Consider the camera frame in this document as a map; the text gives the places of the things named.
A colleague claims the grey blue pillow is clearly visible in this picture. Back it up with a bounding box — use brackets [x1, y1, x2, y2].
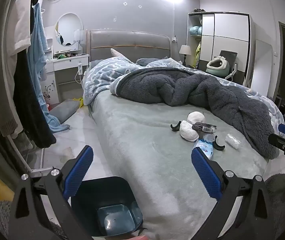
[136, 58, 158, 67]

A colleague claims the blue patterned duvet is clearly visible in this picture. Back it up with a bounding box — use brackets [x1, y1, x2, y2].
[83, 56, 285, 130]

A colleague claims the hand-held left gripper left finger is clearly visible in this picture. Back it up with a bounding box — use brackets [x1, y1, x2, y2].
[7, 145, 94, 240]

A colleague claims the dark blue trash bin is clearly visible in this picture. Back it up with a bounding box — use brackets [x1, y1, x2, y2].
[70, 176, 143, 238]

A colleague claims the bedside lamp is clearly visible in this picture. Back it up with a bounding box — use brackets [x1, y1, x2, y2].
[179, 45, 192, 67]

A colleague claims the black office chair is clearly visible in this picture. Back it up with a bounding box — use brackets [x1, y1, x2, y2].
[219, 50, 238, 80]

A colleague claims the white tissue ball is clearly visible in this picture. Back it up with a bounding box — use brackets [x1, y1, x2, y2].
[179, 120, 199, 142]
[187, 111, 206, 125]

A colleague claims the black snack wrapper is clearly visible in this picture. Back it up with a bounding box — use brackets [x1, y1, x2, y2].
[192, 122, 217, 133]

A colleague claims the small white packet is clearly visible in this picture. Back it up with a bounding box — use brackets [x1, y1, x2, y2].
[225, 134, 240, 151]

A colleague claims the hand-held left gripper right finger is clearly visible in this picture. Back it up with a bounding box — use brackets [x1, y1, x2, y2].
[191, 147, 282, 240]

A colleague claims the round mirror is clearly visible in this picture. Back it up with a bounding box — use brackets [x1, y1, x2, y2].
[55, 13, 81, 47]

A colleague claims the white hanging shirt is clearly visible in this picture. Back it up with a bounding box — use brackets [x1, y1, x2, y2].
[6, 0, 34, 55]

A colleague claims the pile of vanity clutter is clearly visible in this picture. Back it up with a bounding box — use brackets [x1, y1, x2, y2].
[54, 51, 79, 60]

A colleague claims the white wardrobe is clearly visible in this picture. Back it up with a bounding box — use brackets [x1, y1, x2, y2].
[186, 11, 252, 85]

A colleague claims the black hanging garment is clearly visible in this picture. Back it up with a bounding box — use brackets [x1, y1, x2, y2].
[13, 0, 57, 149]

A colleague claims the yellow green garment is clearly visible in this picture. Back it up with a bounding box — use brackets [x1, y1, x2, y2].
[195, 42, 202, 68]

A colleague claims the white pillow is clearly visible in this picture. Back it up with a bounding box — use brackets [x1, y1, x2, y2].
[110, 48, 129, 59]

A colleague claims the dark grey fleece blanket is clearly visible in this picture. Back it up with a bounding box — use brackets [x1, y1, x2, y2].
[116, 67, 278, 160]

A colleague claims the crushed plastic water bottle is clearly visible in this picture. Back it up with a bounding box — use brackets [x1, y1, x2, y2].
[194, 139, 214, 160]

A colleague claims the white clothes rack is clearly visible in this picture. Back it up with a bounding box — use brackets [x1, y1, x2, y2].
[6, 135, 55, 174]

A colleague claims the white vanity table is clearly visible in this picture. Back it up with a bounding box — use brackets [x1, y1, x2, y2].
[44, 54, 90, 105]

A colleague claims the grey floor cushion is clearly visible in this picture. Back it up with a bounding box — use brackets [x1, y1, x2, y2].
[48, 99, 81, 124]

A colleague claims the grey upholstered bed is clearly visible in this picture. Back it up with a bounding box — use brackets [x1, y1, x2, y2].
[82, 29, 285, 240]

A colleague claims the white green cat bed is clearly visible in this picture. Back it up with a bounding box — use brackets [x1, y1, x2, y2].
[206, 56, 231, 77]

